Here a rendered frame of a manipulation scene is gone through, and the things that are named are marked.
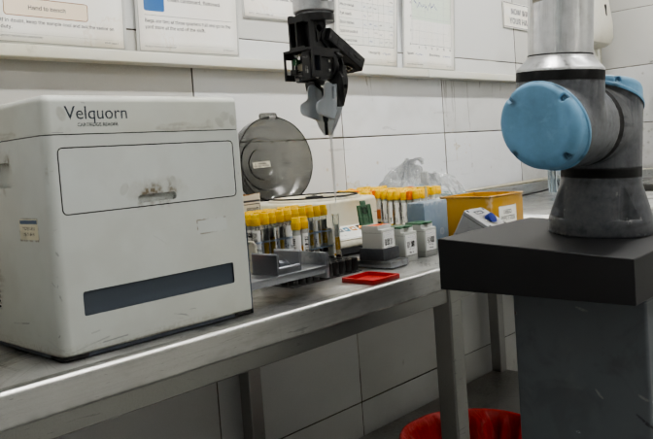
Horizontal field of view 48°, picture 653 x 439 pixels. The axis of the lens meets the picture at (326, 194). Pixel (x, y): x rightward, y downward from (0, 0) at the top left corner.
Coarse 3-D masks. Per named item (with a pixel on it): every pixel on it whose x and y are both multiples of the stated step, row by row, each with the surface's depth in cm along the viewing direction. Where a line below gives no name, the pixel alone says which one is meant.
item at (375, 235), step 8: (368, 224) 136; (376, 224) 135; (384, 224) 134; (368, 232) 134; (376, 232) 132; (384, 232) 132; (392, 232) 134; (368, 240) 134; (376, 240) 132; (384, 240) 132; (392, 240) 134; (368, 248) 134; (376, 248) 133; (384, 248) 132
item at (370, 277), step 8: (368, 272) 125; (376, 272) 124; (384, 272) 123; (344, 280) 120; (352, 280) 119; (360, 280) 118; (368, 280) 116; (376, 280) 116; (384, 280) 118; (392, 280) 119
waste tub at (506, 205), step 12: (468, 192) 171; (480, 192) 171; (492, 192) 169; (504, 192) 167; (516, 192) 162; (456, 204) 161; (468, 204) 159; (480, 204) 157; (492, 204) 155; (504, 204) 159; (516, 204) 162; (456, 216) 161; (504, 216) 159; (516, 216) 162; (456, 228) 162
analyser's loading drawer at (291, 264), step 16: (256, 256) 110; (272, 256) 108; (288, 256) 112; (304, 256) 117; (320, 256) 115; (256, 272) 110; (272, 272) 108; (288, 272) 109; (304, 272) 110; (320, 272) 114; (256, 288) 104
